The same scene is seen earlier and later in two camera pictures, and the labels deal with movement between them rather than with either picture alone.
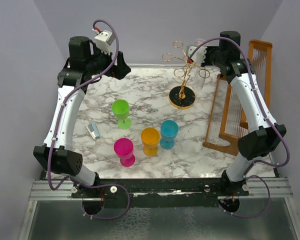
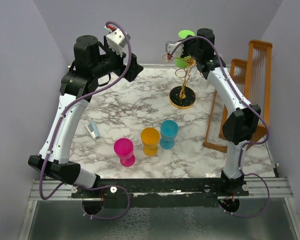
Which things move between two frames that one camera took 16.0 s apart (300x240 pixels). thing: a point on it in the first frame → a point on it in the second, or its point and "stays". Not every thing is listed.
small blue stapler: [93, 130] stays
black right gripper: [208, 50] → [185, 44]
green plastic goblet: [121, 110] → [183, 63]
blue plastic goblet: [169, 129] stays
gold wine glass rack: [183, 97] stays
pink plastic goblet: [123, 148] stays
